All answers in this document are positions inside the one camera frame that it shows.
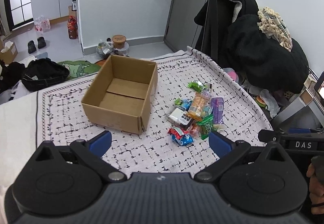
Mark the burger shaped toy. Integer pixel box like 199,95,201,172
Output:
255,96,267,108

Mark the small biscuit stick pack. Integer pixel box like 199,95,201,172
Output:
204,83,212,91

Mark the red oil bottle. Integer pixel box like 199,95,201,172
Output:
67,16,78,39

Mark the black slipper right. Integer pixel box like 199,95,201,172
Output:
37,37,47,49

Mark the green cartoon floor mat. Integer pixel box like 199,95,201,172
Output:
58,60,101,80

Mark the black clothes pile on chair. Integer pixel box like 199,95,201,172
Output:
194,0,309,93

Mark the lilac round snack pack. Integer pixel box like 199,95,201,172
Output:
201,89,212,99

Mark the brown cardboard box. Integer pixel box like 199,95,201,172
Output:
81,55,158,135

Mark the brown lidded jar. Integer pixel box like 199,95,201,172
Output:
112,34,126,49

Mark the small open cardboard box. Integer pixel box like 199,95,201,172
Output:
0,41,18,65

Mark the red blue snack bag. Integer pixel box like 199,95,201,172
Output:
168,127,194,146

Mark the white patterned bed blanket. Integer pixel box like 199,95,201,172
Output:
0,46,274,188

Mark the orange rice cracker pack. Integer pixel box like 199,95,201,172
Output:
187,92,210,121

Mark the pink plastic bag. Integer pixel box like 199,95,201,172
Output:
33,16,51,33

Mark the light green snack pack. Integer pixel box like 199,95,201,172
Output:
187,80,205,93

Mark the teal label cookie pack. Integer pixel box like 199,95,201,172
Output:
201,105,213,118

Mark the pink grey plush toy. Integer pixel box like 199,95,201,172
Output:
224,68,239,84

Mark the black bag on floor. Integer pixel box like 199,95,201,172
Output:
21,58,70,92

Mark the black spray bottle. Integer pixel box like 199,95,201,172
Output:
71,0,77,11

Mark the white sesame snack pack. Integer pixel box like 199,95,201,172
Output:
166,107,191,127

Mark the person's right hand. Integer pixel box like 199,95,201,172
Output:
306,163,323,205

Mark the dark green snack bag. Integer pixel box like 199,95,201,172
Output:
197,114,214,140

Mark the purple long snack pack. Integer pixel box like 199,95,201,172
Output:
211,97,224,124

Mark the pink snack pack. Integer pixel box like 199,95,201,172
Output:
188,124,200,137

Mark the beige knitted cloth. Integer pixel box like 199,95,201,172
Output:
257,7,293,52

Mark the blue green candy pack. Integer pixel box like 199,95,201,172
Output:
174,98,192,111

